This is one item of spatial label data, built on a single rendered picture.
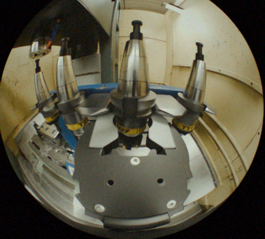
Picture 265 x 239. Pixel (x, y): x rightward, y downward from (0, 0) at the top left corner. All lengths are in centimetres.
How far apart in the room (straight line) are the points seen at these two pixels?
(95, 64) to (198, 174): 112
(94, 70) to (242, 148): 113
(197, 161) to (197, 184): 17
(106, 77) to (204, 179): 110
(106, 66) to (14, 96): 142
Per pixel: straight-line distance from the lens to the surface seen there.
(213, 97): 57
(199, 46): 16
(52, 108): 16
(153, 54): 114
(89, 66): 77
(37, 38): 55
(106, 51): 77
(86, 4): 44
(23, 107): 154
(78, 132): 17
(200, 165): 62
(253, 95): 50
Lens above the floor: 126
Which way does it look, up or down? 29 degrees down
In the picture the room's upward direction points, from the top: 2 degrees clockwise
